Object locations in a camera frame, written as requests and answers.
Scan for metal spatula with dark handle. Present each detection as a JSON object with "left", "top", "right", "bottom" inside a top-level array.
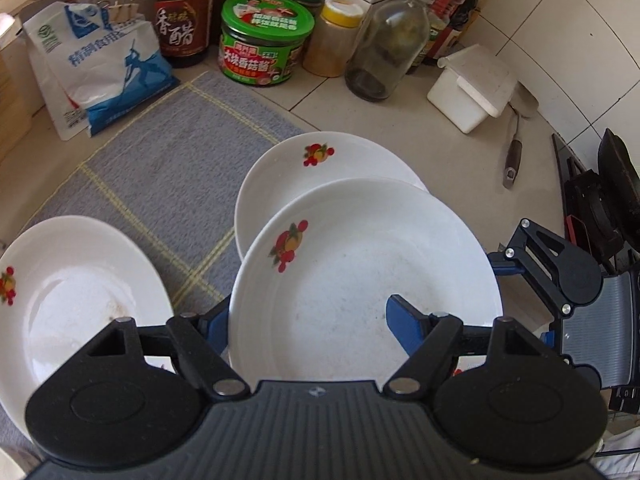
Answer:
[{"left": 501, "top": 80, "right": 541, "bottom": 191}]

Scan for grey checked kitchen cloth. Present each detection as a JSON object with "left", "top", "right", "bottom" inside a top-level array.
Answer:
[{"left": 0, "top": 70, "right": 307, "bottom": 461}]

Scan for dark sauce bottle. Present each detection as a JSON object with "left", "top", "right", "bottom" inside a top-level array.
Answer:
[{"left": 421, "top": 0, "right": 488, "bottom": 67}]

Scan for white and blue salt bag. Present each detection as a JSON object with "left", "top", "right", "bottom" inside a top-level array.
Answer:
[{"left": 22, "top": 2, "right": 182, "bottom": 142}]

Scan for yellow lidded spice jar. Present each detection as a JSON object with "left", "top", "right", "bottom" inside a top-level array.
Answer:
[{"left": 302, "top": 0, "right": 364, "bottom": 78}]

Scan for clear glass bottle red cap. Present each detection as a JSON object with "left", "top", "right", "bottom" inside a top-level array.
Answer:
[{"left": 344, "top": 0, "right": 440, "bottom": 102}]

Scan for green lidded sauce jar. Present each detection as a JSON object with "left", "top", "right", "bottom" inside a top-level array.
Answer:
[{"left": 217, "top": 0, "right": 316, "bottom": 88}]

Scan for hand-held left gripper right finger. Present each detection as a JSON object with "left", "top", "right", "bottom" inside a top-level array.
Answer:
[{"left": 384, "top": 294, "right": 551, "bottom": 401}]

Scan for dark vinegar bottle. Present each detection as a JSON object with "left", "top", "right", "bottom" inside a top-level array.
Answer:
[{"left": 154, "top": 0, "right": 219, "bottom": 69}]

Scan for white plastic seasoning box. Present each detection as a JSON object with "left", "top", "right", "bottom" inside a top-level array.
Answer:
[{"left": 426, "top": 44, "right": 518, "bottom": 135}]

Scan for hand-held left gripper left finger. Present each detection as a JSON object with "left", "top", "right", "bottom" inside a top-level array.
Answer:
[{"left": 89, "top": 301, "right": 251, "bottom": 401}]

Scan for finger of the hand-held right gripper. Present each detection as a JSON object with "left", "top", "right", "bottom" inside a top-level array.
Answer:
[{"left": 486, "top": 218, "right": 577, "bottom": 317}]

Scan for white plate with fruit print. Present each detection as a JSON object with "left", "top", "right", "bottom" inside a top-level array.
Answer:
[
  {"left": 0, "top": 215, "right": 176, "bottom": 413},
  {"left": 228, "top": 177, "right": 504, "bottom": 386},
  {"left": 235, "top": 131, "right": 430, "bottom": 263}
]

